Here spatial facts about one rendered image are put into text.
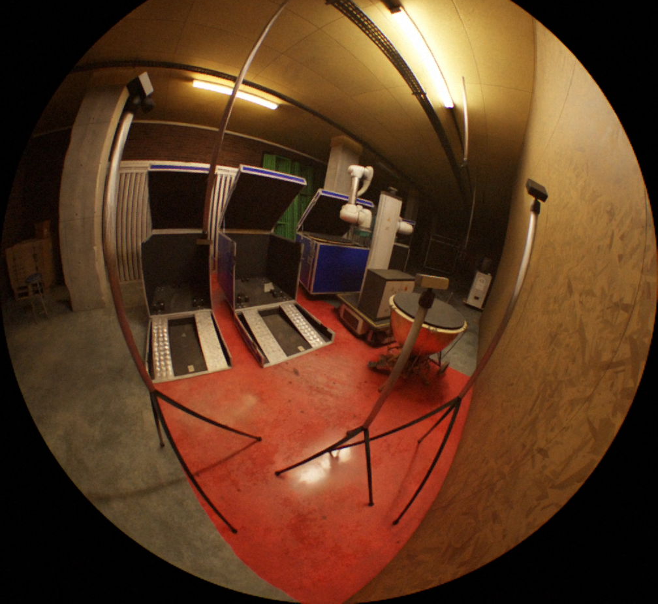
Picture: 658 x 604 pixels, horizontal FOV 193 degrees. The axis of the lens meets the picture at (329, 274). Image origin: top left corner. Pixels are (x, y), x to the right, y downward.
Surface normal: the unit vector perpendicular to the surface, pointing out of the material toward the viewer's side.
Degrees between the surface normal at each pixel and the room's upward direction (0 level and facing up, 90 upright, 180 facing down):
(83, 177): 90
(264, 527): 0
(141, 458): 0
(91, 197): 90
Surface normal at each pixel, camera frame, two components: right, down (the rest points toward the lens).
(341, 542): 0.17, -0.94
